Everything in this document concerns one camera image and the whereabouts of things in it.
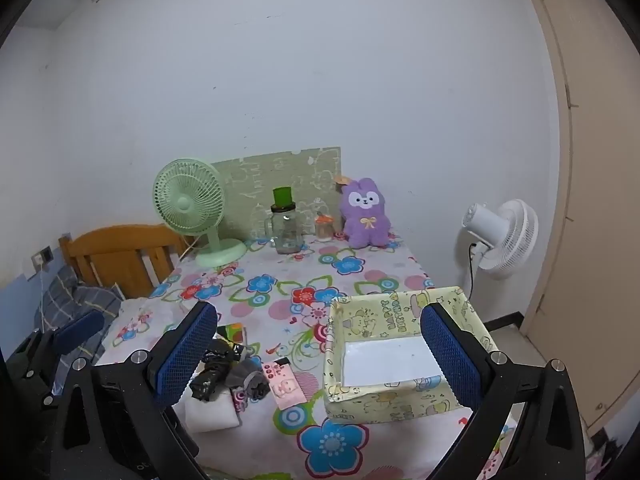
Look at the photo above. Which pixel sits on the green and black packet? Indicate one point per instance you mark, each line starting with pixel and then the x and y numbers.
pixel 231 334

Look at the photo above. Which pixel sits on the wall socket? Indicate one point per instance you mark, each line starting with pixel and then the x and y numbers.
pixel 42 256

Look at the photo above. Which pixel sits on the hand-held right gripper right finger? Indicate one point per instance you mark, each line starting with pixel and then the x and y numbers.
pixel 447 355

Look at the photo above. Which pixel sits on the pink cartoon packet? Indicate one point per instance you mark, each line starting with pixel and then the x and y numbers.
pixel 285 385

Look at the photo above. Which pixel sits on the yellow cartoon print box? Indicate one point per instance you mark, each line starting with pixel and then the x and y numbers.
pixel 380 400

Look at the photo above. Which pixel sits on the glass jar mug green lid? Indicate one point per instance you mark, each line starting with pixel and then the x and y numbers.
pixel 286 232

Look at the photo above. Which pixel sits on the purple plush bunny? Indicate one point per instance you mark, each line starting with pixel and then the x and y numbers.
pixel 365 220

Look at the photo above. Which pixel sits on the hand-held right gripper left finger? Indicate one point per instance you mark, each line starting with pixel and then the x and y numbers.
pixel 185 355

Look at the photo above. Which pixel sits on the green desk fan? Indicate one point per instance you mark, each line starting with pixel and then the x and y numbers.
pixel 187 200

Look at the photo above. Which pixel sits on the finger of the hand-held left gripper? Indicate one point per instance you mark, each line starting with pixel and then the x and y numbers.
pixel 75 332

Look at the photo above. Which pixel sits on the beige door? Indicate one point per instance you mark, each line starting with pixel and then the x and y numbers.
pixel 600 160

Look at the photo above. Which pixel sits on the grey plaid quilt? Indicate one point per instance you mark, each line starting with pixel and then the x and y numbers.
pixel 82 297

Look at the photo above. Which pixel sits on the wooden bed headboard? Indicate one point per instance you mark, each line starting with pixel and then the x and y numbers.
pixel 115 255

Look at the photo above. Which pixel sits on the white standing fan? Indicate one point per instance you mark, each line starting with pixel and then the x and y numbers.
pixel 505 240

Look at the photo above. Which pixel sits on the floral tablecloth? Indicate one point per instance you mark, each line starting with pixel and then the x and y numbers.
pixel 280 310

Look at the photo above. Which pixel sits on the green patterned board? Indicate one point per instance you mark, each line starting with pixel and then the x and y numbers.
pixel 280 175

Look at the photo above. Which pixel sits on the grey socks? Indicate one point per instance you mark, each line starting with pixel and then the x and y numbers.
pixel 247 377

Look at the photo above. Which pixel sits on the small jar orange lid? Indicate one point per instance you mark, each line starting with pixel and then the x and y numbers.
pixel 324 227

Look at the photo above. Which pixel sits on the black plastic bag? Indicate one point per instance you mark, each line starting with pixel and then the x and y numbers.
pixel 210 375

